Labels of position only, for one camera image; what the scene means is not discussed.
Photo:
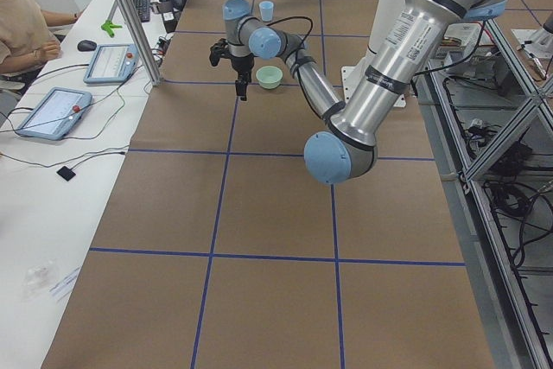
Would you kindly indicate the small black square pad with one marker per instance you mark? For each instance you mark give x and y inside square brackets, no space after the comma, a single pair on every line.
[66,173]

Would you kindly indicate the aluminium frame post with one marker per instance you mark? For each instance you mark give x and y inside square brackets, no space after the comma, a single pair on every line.
[140,39]

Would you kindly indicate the green plastic tool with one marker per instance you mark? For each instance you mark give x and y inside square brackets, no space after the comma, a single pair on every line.
[109,27]

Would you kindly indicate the teach pendant tablet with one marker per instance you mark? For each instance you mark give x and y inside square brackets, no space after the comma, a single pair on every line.
[56,114]
[111,64]

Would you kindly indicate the far teach pendant tablet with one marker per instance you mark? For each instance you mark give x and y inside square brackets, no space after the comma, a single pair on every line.
[111,64]

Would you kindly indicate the black keyboard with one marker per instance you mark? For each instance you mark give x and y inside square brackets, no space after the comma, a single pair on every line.
[143,10]

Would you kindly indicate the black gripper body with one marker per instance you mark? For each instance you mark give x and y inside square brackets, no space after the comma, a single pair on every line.
[241,65]

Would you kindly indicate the light blue plastic cup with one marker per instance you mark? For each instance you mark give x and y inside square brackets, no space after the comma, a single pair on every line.
[266,9]

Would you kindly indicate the black computer mouse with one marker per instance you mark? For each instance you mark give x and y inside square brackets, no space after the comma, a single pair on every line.
[86,46]

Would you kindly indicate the near teach pendant tablet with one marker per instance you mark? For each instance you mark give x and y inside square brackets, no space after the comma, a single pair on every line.
[56,114]

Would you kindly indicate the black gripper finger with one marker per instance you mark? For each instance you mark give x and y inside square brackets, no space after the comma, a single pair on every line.
[241,88]

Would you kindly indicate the light green bowl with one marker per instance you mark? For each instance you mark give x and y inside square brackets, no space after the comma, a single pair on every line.
[269,77]

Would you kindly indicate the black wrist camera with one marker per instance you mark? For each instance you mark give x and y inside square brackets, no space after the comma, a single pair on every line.
[219,50]

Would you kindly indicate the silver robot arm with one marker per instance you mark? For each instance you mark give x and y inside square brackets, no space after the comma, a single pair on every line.
[347,148]

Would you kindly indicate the seated person beige shirt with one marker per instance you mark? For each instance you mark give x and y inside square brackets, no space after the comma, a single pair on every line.
[27,43]

